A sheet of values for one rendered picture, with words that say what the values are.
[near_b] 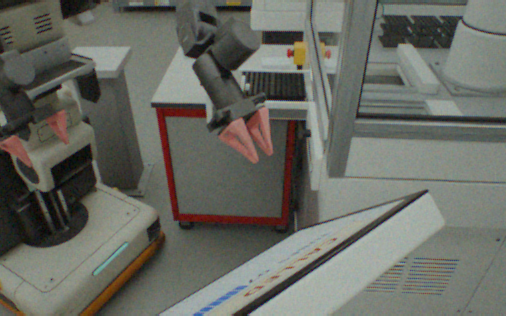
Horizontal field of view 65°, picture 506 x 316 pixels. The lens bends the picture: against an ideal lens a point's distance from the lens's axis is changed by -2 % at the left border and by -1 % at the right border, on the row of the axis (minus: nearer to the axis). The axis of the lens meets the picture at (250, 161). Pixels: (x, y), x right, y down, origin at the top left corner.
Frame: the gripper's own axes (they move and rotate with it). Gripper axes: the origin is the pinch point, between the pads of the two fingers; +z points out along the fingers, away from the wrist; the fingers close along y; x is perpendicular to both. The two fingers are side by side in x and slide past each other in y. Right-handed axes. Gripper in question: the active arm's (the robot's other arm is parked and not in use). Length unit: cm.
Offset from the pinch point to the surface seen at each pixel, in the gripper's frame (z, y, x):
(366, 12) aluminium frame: -11.7, 23.0, -15.8
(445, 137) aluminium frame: 14.8, 37.9, -4.8
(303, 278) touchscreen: 15.6, -17.8, -23.1
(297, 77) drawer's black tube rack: -25, 59, 47
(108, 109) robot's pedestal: -70, 19, 129
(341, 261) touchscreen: 16.4, -13.2, -23.4
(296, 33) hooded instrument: -60, 114, 89
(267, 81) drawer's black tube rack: -28, 49, 49
